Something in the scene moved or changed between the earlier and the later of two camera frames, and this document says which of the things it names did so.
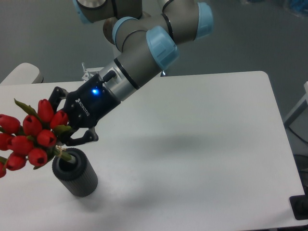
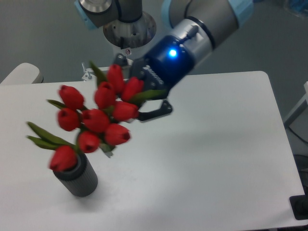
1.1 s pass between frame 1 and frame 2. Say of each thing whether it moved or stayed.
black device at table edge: stayed
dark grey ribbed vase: stayed
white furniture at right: stayed
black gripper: moved
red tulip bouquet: moved
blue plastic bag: stayed
